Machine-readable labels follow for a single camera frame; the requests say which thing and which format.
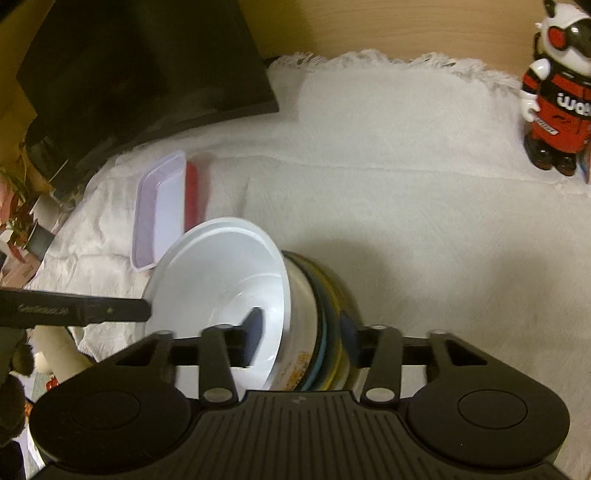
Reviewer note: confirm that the white printed paper bowl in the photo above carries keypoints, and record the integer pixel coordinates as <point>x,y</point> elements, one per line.
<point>217,277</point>

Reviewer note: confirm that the white rectangular plastic tray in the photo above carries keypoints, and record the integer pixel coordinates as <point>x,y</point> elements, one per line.
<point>161,207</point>

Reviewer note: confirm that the cardboard box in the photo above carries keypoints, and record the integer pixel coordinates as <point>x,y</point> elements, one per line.
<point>21,273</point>

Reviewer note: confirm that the cream soft object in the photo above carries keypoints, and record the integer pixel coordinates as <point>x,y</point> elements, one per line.
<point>55,353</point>

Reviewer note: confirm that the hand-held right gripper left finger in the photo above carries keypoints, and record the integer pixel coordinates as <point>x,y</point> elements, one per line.
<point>253,338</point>

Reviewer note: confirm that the white fringed cloth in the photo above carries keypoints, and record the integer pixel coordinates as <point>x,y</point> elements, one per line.
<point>415,207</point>

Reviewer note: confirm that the person's left hand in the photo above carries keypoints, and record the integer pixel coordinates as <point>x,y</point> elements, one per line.
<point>13,369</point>

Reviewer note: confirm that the black monitor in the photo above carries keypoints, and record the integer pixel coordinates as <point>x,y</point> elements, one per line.
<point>138,69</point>

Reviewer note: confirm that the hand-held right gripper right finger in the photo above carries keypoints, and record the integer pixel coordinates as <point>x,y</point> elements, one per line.
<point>353,342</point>

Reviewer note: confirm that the white bowl with yellow rim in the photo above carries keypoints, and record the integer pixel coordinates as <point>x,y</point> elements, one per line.
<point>344,297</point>

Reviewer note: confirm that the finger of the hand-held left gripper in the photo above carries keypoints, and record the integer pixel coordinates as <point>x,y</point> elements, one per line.
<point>122,310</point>

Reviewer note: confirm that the blue bowl with black rim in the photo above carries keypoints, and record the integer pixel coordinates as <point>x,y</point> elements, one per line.
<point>324,339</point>

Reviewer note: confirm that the red and black toy figure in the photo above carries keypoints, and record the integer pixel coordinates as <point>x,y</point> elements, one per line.
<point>556,110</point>

